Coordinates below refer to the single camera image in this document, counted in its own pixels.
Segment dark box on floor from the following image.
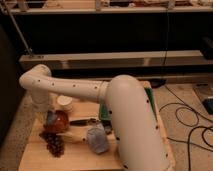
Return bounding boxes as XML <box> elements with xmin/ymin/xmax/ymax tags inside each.
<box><xmin>194</xmin><ymin>83</ymin><xmax>213</xmax><ymax>115</ymax></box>

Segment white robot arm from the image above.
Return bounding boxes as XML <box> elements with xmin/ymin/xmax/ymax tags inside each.
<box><xmin>19</xmin><ymin>64</ymin><xmax>173</xmax><ymax>171</ymax></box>

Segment blue-grey crumpled cloth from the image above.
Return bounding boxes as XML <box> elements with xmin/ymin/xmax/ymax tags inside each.
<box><xmin>87</xmin><ymin>128</ymin><xmax>109</xmax><ymax>154</ymax></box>

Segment white upper shelf beam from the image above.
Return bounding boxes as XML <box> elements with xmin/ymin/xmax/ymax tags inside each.
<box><xmin>0</xmin><ymin>0</ymin><xmax>213</xmax><ymax>14</ymax></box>

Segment white shelf beam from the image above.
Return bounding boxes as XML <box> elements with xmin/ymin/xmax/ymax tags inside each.
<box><xmin>0</xmin><ymin>0</ymin><xmax>213</xmax><ymax>14</ymax></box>
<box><xmin>19</xmin><ymin>50</ymin><xmax>213</xmax><ymax>70</ymax></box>

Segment white lower shelf beam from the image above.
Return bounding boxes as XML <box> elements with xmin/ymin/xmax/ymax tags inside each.
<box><xmin>19</xmin><ymin>50</ymin><xmax>213</xmax><ymax>70</ymax></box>

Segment red bowl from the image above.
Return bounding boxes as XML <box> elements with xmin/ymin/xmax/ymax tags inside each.
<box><xmin>44</xmin><ymin>110</ymin><xmax>69</xmax><ymax>133</ymax></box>

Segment grey metal diagonal rod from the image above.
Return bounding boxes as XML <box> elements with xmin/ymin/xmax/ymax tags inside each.
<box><xmin>0</xmin><ymin>0</ymin><xmax>44</xmax><ymax>59</ymax></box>

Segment white cup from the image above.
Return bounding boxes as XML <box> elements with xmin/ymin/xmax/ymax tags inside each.
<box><xmin>57</xmin><ymin>95</ymin><xmax>73</xmax><ymax>111</ymax></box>

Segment blue-grey sponge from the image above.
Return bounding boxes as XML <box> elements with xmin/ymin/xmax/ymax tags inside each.
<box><xmin>46</xmin><ymin>110</ymin><xmax>57</xmax><ymax>126</ymax></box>

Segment green tray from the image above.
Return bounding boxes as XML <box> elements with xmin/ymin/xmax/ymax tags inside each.
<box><xmin>98</xmin><ymin>87</ymin><xmax>156</xmax><ymax>121</ymax></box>

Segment black floor cables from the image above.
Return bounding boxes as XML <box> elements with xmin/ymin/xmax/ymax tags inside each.
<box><xmin>158</xmin><ymin>83</ymin><xmax>213</xmax><ymax>171</ymax></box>

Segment wooden spoon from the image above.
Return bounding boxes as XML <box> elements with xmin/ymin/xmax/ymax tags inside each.
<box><xmin>60</xmin><ymin>132</ymin><xmax>86</xmax><ymax>143</ymax></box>

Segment bunch of dark grapes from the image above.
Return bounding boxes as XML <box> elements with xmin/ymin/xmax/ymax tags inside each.
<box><xmin>39</xmin><ymin>131</ymin><xmax>64</xmax><ymax>157</ymax></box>

